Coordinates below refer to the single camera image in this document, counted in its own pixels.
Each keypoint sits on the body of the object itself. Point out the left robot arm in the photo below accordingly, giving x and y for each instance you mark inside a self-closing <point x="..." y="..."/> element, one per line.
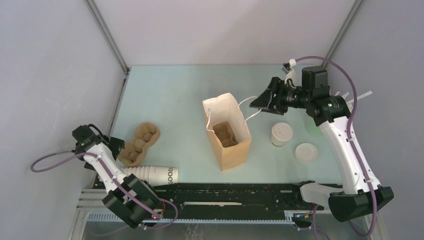
<point x="131" y="199"/>

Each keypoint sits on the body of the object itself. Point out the green straw holder cup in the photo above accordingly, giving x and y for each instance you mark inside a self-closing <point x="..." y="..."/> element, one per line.
<point x="311" y="127"/>

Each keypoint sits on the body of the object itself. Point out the stack of white lids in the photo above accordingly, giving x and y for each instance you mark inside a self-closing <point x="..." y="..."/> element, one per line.
<point x="306" y="153"/>

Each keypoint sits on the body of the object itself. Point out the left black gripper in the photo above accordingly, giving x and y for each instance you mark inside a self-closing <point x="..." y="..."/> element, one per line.
<point x="115" y="145"/>

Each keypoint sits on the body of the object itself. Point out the white plastic cup lid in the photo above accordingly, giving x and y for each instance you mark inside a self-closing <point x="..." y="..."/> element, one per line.
<point x="282" y="131"/>

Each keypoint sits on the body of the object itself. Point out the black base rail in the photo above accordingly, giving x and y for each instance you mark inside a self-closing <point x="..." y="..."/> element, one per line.
<point x="256" y="203"/>

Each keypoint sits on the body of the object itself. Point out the brown pulp carrier piece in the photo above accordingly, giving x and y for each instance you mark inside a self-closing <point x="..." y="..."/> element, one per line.
<point x="225" y="134"/>

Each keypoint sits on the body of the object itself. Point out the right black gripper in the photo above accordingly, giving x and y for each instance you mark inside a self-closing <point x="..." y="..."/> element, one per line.
<point x="265" y="100"/>

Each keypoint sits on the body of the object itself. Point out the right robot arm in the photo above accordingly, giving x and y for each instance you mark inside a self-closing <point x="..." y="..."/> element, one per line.
<point x="361" y="192"/>

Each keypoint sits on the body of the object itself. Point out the stack of white paper cups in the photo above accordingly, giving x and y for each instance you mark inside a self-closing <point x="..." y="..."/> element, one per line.
<point x="154" y="175"/>

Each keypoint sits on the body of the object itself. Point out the brown pulp cup carrier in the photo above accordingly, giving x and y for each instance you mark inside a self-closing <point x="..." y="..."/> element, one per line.
<point x="135" y="151"/>

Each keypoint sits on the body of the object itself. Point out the brown paper bag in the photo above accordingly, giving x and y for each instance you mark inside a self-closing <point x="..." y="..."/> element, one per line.
<point x="225" y="108"/>

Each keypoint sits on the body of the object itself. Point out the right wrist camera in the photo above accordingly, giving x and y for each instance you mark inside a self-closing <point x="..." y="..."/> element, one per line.
<point x="289" y="69"/>

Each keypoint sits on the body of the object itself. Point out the single white paper cup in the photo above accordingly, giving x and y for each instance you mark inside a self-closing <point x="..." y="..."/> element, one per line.
<point x="280" y="140"/>

